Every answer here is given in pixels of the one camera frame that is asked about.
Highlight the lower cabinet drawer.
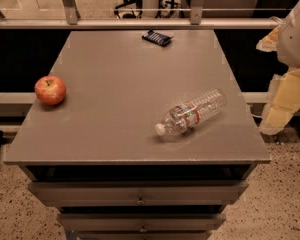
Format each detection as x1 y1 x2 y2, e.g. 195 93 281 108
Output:
58 214 225 233

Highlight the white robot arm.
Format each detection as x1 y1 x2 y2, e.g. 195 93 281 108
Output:
256 0 300 135

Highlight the clear plastic water bottle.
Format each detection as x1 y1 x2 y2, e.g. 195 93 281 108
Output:
155 89 227 136

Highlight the upper cabinet drawer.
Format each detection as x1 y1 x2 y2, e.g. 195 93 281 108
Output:
29 181 248 207

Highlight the black office chair base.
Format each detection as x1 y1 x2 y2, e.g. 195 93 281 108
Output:
114 0 142 19

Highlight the metal glass railing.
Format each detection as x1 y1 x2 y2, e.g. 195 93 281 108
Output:
0 0 299 30

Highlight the red apple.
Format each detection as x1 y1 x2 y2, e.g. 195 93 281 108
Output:
34 76 66 106

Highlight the blue rxbar blueberry wrapper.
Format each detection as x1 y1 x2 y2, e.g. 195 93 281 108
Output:
142 30 171 47

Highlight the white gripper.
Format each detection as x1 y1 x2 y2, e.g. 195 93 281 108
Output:
256 15 300 135

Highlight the cabinet drawer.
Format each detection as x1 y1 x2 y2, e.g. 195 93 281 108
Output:
29 181 248 207
58 214 225 233

